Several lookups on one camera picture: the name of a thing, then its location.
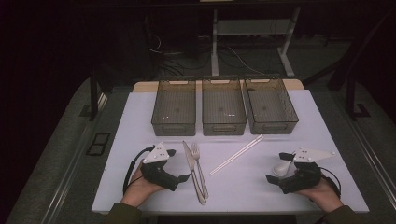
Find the white metal desk frame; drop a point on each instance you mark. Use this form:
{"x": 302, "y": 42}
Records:
{"x": 252, "y": 27}

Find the steel table knife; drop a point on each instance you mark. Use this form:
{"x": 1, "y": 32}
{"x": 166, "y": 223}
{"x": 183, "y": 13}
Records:
{"x": 191, "y": 168}

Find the person's right hand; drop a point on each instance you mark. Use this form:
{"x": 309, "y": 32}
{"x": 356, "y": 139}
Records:
{"x": 325, "y": 196}

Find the translucent brown storage bin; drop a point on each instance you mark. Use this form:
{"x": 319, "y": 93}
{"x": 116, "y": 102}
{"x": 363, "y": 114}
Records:
{"x": 174, "y": 109}
{"x": 269, "y": 107}
{"x": 222, "y": 109}

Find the person's left hand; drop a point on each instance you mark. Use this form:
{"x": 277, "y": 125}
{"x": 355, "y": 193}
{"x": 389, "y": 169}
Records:
{"x": 138, "y": 189}

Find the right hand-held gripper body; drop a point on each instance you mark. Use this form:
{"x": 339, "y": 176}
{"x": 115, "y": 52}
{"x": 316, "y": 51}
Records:
{"x": 303, "y": 177}

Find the black metal stand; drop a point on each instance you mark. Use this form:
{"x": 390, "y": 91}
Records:
{"x": 93, "y": 96}
{"x": 351, "y": 93}

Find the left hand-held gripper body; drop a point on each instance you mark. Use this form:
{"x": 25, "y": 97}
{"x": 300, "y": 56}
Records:
{"x": 155, "y": 174}

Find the white spoon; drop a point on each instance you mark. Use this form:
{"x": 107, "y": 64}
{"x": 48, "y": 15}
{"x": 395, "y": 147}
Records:
{"x": 281, "y": 169}

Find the white chopstick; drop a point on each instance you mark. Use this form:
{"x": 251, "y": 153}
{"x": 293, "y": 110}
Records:
{"x": 235, "y": 153}
{"x": 238, "y": 156}

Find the steel fork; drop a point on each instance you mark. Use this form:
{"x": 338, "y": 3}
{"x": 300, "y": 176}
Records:
{"x": 199, "y": 168}

